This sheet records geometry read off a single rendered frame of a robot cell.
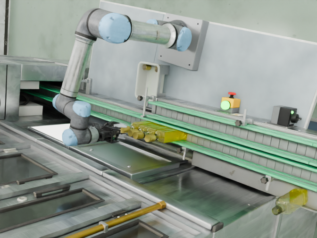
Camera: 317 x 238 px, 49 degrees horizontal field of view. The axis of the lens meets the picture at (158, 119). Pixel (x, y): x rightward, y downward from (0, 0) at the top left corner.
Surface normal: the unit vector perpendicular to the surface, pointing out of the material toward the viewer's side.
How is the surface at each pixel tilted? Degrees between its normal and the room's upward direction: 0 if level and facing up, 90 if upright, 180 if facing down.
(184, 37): 96
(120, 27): 81
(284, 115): 0
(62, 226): 90
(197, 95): 0
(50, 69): 90
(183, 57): 3
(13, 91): 90
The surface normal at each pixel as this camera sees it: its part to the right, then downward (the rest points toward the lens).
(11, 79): 0.74, 0.22
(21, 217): 0.12, -0.97
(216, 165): -0.66, 0.06
